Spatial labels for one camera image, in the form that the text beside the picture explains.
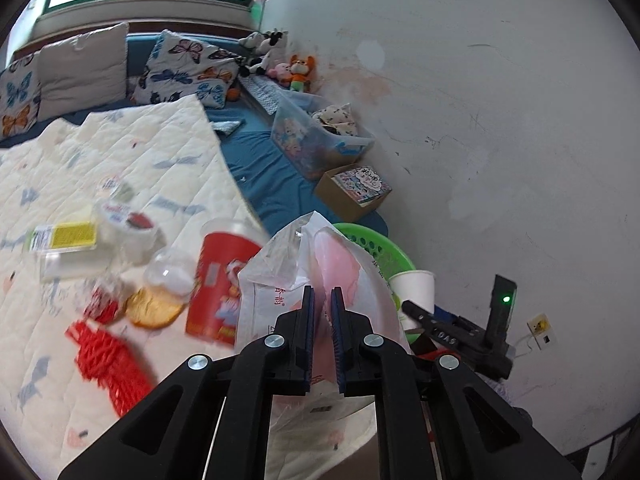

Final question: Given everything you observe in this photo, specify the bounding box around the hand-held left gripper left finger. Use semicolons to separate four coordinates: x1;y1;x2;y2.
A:
57;285;317;480

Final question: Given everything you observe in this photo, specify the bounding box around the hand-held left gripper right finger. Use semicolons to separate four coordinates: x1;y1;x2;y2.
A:
330;286;583;480

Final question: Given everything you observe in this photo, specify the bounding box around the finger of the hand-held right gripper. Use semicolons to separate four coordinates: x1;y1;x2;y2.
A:
401;300;477;352

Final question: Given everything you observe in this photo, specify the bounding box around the white and pink plastic bag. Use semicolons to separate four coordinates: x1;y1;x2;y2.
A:
235;211;413;480

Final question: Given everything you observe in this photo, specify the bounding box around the green plastic basket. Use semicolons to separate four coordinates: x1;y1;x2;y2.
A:
331;222;417;311

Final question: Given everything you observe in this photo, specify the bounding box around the clear bottle with yellow label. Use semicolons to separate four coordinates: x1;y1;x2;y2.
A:
26;220;100;256

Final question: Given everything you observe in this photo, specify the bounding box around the white paper cup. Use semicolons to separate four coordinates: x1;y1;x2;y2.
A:
388;269;436;319

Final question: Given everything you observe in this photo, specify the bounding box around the red paper cup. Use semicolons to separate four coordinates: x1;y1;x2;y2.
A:
185;217;266;347

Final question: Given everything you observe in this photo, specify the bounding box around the cardboard box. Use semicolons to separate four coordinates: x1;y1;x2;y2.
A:
313;162;394;224

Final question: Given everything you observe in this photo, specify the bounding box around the cartoon sticker book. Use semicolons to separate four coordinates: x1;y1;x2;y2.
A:
333;164;394;207

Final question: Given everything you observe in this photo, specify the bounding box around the clear plastic dome lid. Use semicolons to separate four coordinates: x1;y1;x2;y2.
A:
145;249;198;296

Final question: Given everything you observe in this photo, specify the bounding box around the bun in clear wrap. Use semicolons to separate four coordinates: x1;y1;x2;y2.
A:
125;287;186;331

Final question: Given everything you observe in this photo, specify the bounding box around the clear plastic storage bin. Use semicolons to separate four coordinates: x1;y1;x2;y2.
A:
270;92;376;181

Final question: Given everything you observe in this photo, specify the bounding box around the clear cup with red lid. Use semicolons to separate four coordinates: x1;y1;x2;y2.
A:
119;211;167;263

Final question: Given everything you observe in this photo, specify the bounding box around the patterned fabric in bin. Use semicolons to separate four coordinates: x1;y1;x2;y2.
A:
312;103;359;137

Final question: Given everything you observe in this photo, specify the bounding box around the red mesh net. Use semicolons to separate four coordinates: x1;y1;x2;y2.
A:
65;321;156;417

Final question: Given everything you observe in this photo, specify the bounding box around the red and white wrapper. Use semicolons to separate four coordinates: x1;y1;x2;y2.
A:
82;280;127;324

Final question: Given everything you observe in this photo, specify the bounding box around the white printed yogurt cup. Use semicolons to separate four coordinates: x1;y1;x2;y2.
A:
96;199;133;227

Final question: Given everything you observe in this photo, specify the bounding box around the folded patterned cloth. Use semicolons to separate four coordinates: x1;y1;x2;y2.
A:
237;75;292;116

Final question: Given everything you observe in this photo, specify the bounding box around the white quilted blanket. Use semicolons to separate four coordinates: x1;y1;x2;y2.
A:
0;94;275;463

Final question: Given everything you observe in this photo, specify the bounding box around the orange fox plush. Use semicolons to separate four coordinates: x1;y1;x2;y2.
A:
287;54;317;94

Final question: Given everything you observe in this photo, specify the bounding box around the clear plastic container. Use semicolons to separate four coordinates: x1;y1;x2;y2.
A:
39;250;103;282

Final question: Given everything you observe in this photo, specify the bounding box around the pink plush toy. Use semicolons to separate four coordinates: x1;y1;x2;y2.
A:
265;62;294;86

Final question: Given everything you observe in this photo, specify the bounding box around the black and white cow plush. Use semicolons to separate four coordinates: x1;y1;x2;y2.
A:
238;29;286;79

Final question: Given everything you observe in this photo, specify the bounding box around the large butterfly print pillow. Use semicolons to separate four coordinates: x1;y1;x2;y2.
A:
130;29;242;110

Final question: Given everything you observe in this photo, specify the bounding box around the beige pillow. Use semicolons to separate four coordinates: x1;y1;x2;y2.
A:
37;22;130;121

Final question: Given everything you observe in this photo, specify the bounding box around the small butterfly print pillow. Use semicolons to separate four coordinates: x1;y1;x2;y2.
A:
0;52;44;144

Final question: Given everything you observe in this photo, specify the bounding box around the wall socket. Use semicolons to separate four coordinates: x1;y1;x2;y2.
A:
527;312;558;348

